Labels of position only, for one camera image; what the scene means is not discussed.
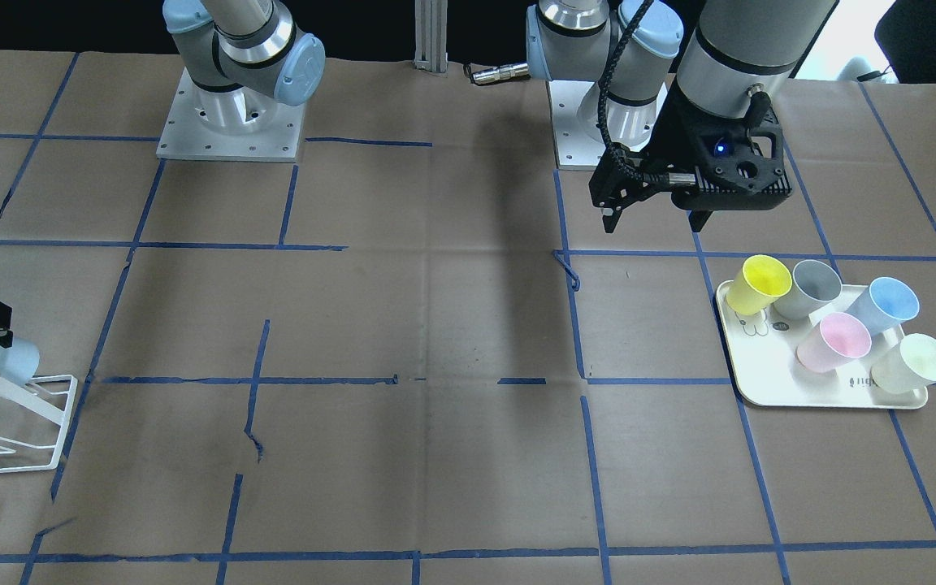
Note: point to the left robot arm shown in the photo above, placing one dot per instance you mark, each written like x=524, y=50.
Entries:
x=631, y=50

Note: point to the grey plastic cup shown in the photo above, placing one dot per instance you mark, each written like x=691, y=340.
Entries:
x=814, y=285

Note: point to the pale green plastic cup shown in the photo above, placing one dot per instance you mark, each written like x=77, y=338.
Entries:
x=910, y=365

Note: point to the cream serving tray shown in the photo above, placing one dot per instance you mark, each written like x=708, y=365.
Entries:
x=761, y=350

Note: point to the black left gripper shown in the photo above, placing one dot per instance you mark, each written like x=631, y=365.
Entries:
x=677, y=138

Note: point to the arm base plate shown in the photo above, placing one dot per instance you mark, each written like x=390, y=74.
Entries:
x=236, y=126
x=579, y=145

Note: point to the white wire cup rack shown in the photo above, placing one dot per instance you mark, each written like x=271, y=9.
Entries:
x=34, y=422

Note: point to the yellow plastic cup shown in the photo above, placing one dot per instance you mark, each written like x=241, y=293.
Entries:
x=760, y=281

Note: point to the pink plastic cup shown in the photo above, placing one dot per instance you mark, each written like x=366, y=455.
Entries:
x=837, y=339

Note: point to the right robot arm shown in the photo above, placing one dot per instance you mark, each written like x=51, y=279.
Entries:
x=245, y=60

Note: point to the aluminium frame post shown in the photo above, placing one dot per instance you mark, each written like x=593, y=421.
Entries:
x=430, y=33

